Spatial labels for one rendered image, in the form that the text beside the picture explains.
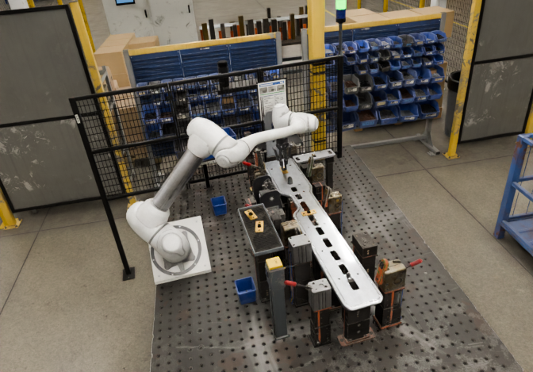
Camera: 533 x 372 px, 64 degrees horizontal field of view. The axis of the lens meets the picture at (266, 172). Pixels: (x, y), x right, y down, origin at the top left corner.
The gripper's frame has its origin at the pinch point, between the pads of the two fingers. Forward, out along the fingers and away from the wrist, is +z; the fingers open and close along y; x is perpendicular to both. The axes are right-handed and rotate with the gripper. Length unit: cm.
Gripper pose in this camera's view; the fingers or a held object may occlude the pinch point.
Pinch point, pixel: (283, 164)
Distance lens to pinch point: 278.1
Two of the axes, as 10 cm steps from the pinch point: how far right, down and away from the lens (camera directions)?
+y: 9.6, -2.0, 1.9
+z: 0.8, 8.6, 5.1
